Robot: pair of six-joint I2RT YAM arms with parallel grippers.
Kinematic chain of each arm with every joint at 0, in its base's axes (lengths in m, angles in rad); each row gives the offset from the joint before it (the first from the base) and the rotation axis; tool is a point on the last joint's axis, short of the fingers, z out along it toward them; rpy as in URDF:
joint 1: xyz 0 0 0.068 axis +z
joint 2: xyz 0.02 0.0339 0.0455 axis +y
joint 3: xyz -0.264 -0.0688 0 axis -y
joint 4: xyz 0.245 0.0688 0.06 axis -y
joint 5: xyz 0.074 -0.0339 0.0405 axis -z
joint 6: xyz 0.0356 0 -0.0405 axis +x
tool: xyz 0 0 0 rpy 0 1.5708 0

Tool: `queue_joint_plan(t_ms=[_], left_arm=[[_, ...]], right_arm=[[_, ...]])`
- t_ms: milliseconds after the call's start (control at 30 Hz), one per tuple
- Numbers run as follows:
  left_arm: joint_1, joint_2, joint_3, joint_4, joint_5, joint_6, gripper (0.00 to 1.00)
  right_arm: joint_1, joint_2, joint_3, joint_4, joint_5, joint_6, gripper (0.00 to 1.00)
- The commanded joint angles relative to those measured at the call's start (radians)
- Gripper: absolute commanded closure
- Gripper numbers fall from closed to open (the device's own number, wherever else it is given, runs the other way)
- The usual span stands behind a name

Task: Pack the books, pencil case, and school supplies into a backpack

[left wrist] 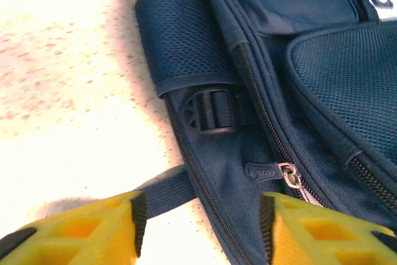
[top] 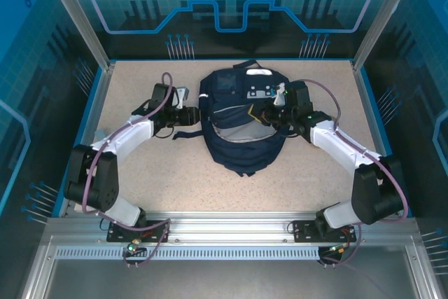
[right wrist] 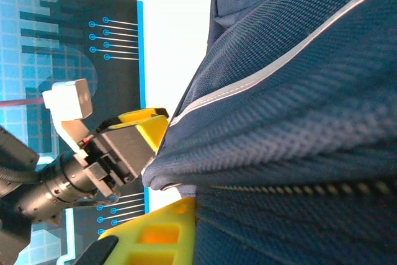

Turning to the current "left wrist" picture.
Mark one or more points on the navy blue backpack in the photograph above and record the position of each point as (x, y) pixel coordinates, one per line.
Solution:
(310, 91)

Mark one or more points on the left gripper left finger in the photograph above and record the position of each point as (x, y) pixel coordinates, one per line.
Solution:
(71, 237)

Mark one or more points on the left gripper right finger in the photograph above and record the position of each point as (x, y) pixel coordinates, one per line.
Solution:
(325, 240)

